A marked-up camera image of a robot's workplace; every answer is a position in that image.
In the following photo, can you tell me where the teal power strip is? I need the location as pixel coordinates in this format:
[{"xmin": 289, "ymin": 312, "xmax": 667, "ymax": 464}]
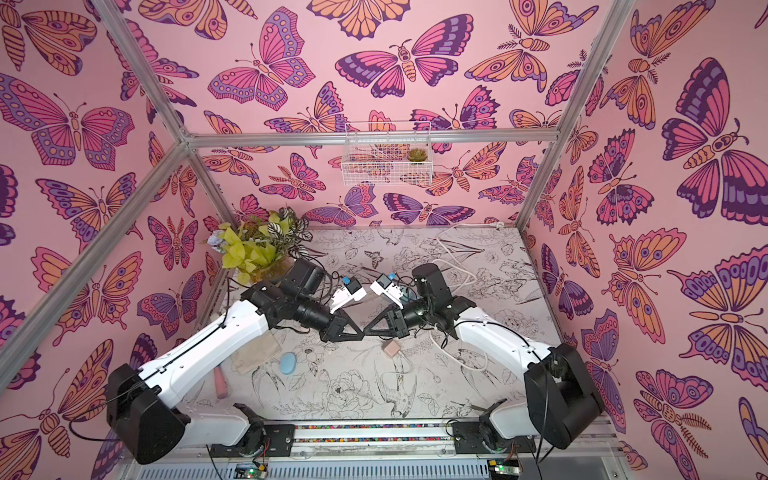
[{"xmin": 401, "ymin": 287, "xmax": 420, "ymax": 302}]

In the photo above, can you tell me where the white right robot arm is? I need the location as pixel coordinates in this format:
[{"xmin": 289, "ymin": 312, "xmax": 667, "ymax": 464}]
[{"xmin": 364, "ymin": 263, "xmax": 606, "ymax": 450}]

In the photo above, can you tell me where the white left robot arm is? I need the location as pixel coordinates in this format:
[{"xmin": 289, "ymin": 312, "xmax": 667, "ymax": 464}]
[{"xmin": 106, "ymin": 259, "xmax": 366, "ymax": 465}]

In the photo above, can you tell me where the pink charger adapter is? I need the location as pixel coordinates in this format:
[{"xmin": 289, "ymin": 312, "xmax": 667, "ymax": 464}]
[{"xmin": 381, "ymin": 339, "xmax": 401, "ymax": 358}]

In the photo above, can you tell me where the blue earbud case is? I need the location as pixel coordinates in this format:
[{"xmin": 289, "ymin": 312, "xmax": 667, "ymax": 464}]
[{"xmin": 279, "ymin": 352, "xmax": 297, "ymax": 375}]

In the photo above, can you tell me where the potted plant in amber vase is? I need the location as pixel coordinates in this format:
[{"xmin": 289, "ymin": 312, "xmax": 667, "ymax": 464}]
[{"xmin": 207, "ymin": 207, "xmax": 313, "ymax": 286}]

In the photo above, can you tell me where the beige cloth with green stripes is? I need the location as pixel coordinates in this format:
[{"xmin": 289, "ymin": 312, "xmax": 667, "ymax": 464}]
[{"xmin": 231, "ymin": 332, "xmax": 281, "ymax": 375}]

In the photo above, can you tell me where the pink purple brush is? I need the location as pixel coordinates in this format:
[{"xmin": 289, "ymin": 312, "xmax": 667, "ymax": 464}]
[{"xmin": 213, "ymin": 365, "xmax": 230, "ymax": 400}]

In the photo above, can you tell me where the small succulent in basket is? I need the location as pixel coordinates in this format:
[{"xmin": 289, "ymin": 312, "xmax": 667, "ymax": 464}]
[{"xmin": 407, "ymin": 148, "xmax": 429, "ymax": 163}]

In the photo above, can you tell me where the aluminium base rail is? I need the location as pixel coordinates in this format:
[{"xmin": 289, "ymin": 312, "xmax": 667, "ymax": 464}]
[{"xmin": 111, "ymin": 419, "xmax": 633, "ymax": 479}]

